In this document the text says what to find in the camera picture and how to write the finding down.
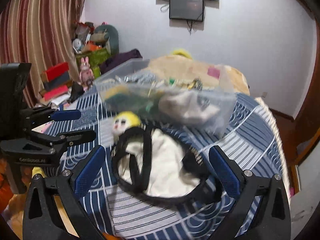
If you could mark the green knitted cloth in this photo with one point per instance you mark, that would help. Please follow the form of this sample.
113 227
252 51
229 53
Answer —
146 96

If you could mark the red box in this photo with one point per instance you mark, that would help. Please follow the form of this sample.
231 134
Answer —
54 72

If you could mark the cream bag with black straps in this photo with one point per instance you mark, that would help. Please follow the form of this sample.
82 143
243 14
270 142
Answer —
155 166

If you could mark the red book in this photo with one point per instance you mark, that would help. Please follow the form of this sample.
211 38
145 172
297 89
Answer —
54 93

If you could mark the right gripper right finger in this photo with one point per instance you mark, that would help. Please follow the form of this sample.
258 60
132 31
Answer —
272 218

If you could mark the wall power outlet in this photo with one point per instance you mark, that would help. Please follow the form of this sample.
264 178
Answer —
264 94

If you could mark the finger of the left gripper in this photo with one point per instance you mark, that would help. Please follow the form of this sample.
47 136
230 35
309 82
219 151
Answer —
38 149
35 117

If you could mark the pink rabbit figurine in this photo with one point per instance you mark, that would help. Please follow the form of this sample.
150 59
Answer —
86 73

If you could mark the yellow green sponge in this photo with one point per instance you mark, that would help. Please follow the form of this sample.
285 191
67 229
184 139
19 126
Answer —
119 98

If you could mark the dark purple clothing pile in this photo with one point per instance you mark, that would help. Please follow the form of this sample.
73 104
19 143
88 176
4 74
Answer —
118 59

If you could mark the green plush neck pillow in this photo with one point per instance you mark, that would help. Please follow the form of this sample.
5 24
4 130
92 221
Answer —
107 36

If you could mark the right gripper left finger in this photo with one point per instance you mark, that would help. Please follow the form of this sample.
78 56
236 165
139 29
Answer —
41 219

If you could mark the wooden wardrobe frame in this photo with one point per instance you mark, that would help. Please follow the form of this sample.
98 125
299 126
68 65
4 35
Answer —
306 123

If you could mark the clear plastic storage box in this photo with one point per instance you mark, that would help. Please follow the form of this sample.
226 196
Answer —
135 70

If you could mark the green cardboard box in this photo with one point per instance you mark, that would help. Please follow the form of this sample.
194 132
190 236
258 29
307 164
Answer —
95 58

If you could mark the yellow plush toy behind blanket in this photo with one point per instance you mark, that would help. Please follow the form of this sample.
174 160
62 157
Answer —
182 52

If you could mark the striped brown curtain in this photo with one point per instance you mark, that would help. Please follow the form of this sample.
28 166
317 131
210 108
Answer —
39 32

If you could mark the small wall monitor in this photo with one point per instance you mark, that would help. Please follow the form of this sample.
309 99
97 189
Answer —
189 10

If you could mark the beige patchwork blanket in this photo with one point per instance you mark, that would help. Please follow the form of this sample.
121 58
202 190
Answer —
182 68

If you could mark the yellow hooded plush doll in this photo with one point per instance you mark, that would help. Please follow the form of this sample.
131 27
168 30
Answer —
124 121

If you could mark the blue white patterned cloth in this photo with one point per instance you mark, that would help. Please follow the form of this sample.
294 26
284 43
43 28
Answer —
252 140

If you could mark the white drawstring pouch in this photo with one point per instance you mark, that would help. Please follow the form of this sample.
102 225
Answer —
189 107

